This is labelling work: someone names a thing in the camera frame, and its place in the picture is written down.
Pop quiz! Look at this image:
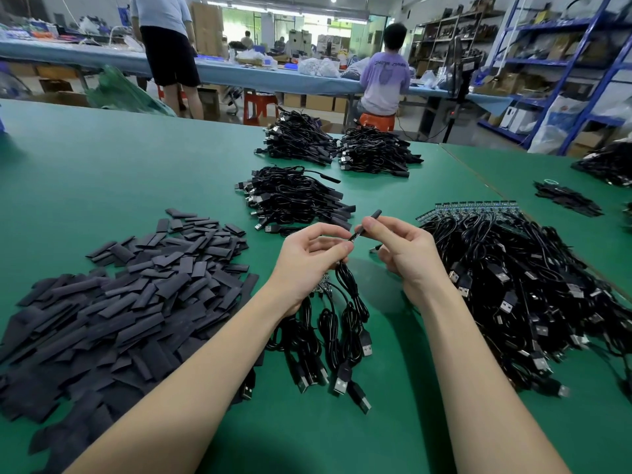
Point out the pile of black sleeve strips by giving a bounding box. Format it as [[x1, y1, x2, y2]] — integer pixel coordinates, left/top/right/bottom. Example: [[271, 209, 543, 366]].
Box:
[[0, 207, 261, 474]]

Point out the red plastic stool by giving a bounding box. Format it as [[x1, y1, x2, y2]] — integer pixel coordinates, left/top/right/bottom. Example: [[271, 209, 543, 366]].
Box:
[[243, 90, 280, 126]]

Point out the orange plastic stool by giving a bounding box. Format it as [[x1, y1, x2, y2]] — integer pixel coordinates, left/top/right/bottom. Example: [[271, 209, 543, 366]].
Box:
[[357, 112, 397, 133]]

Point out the person's left hand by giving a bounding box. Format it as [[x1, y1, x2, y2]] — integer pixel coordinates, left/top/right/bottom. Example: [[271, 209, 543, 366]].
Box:
[[261, 223, 356, 314]]

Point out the bundle of black cables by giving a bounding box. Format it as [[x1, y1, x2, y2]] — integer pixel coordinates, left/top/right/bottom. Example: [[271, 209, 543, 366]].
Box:
[[336, 125, 425, 178], [255, 108, 340, 167]]

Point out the heap of finished black cables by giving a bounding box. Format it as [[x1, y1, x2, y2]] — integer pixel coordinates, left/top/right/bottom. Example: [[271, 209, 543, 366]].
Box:
[[235, 165, 357, 236]]

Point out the white plastic bag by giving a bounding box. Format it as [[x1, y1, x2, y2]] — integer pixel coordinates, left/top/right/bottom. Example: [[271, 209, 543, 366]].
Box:
[[528, 93, 589, 156]]

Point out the large pile of black cables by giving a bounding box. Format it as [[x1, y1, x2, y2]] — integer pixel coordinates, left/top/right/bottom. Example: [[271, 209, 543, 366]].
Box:
[[370, 207, 632, 401]]

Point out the green plastic bag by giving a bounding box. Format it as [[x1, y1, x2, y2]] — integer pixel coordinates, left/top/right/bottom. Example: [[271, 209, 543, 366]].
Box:
[[84, 64, 177, 117]]

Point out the black tripod stand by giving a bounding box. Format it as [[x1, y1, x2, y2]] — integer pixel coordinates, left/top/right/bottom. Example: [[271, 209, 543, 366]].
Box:
[[419, 34, 482, 144]]

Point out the long blue work table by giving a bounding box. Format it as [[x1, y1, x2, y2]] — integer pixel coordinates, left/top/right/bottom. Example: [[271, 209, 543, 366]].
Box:
[[0, 39, 513, 103]]

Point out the small bundle of cables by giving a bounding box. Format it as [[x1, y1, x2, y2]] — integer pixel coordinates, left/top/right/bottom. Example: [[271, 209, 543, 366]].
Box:
[[533, 179, 604, 218]]

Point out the black sleeve piece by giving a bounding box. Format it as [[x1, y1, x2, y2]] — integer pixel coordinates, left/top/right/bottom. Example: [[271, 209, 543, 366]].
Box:
[[350, 208, 384, 241]]

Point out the person's right forearm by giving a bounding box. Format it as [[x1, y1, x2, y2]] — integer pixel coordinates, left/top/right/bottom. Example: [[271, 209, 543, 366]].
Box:
[[417, 283, 572, 474]]

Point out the blue metal shelving rack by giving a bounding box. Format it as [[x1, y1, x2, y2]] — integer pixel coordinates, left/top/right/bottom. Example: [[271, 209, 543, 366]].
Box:
[[477, 0, 632, 157]]

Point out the person's right hand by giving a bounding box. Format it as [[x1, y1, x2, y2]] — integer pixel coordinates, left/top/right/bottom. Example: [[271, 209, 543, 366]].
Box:
[[361, 215, 454, 309]]

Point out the person's left forearm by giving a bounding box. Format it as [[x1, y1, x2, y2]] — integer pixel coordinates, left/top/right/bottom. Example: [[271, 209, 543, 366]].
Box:
[[64, 289, 298, 474]]

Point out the open cardboard box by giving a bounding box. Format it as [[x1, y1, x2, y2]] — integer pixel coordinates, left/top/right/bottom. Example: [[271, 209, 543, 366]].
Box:
[[20, 90, 90, 107]]

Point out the dark storage shelf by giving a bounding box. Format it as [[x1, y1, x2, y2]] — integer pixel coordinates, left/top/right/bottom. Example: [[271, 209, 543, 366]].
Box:
[[409, 0, 505, 80]]

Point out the joined bunch of black cables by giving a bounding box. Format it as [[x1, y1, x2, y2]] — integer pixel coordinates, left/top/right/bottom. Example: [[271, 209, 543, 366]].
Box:
[[235, 261, 379, 417]]

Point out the huge heap of black cables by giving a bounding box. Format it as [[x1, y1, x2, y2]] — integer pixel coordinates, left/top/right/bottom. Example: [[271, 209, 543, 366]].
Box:
[[573, 141, 632, 188]]

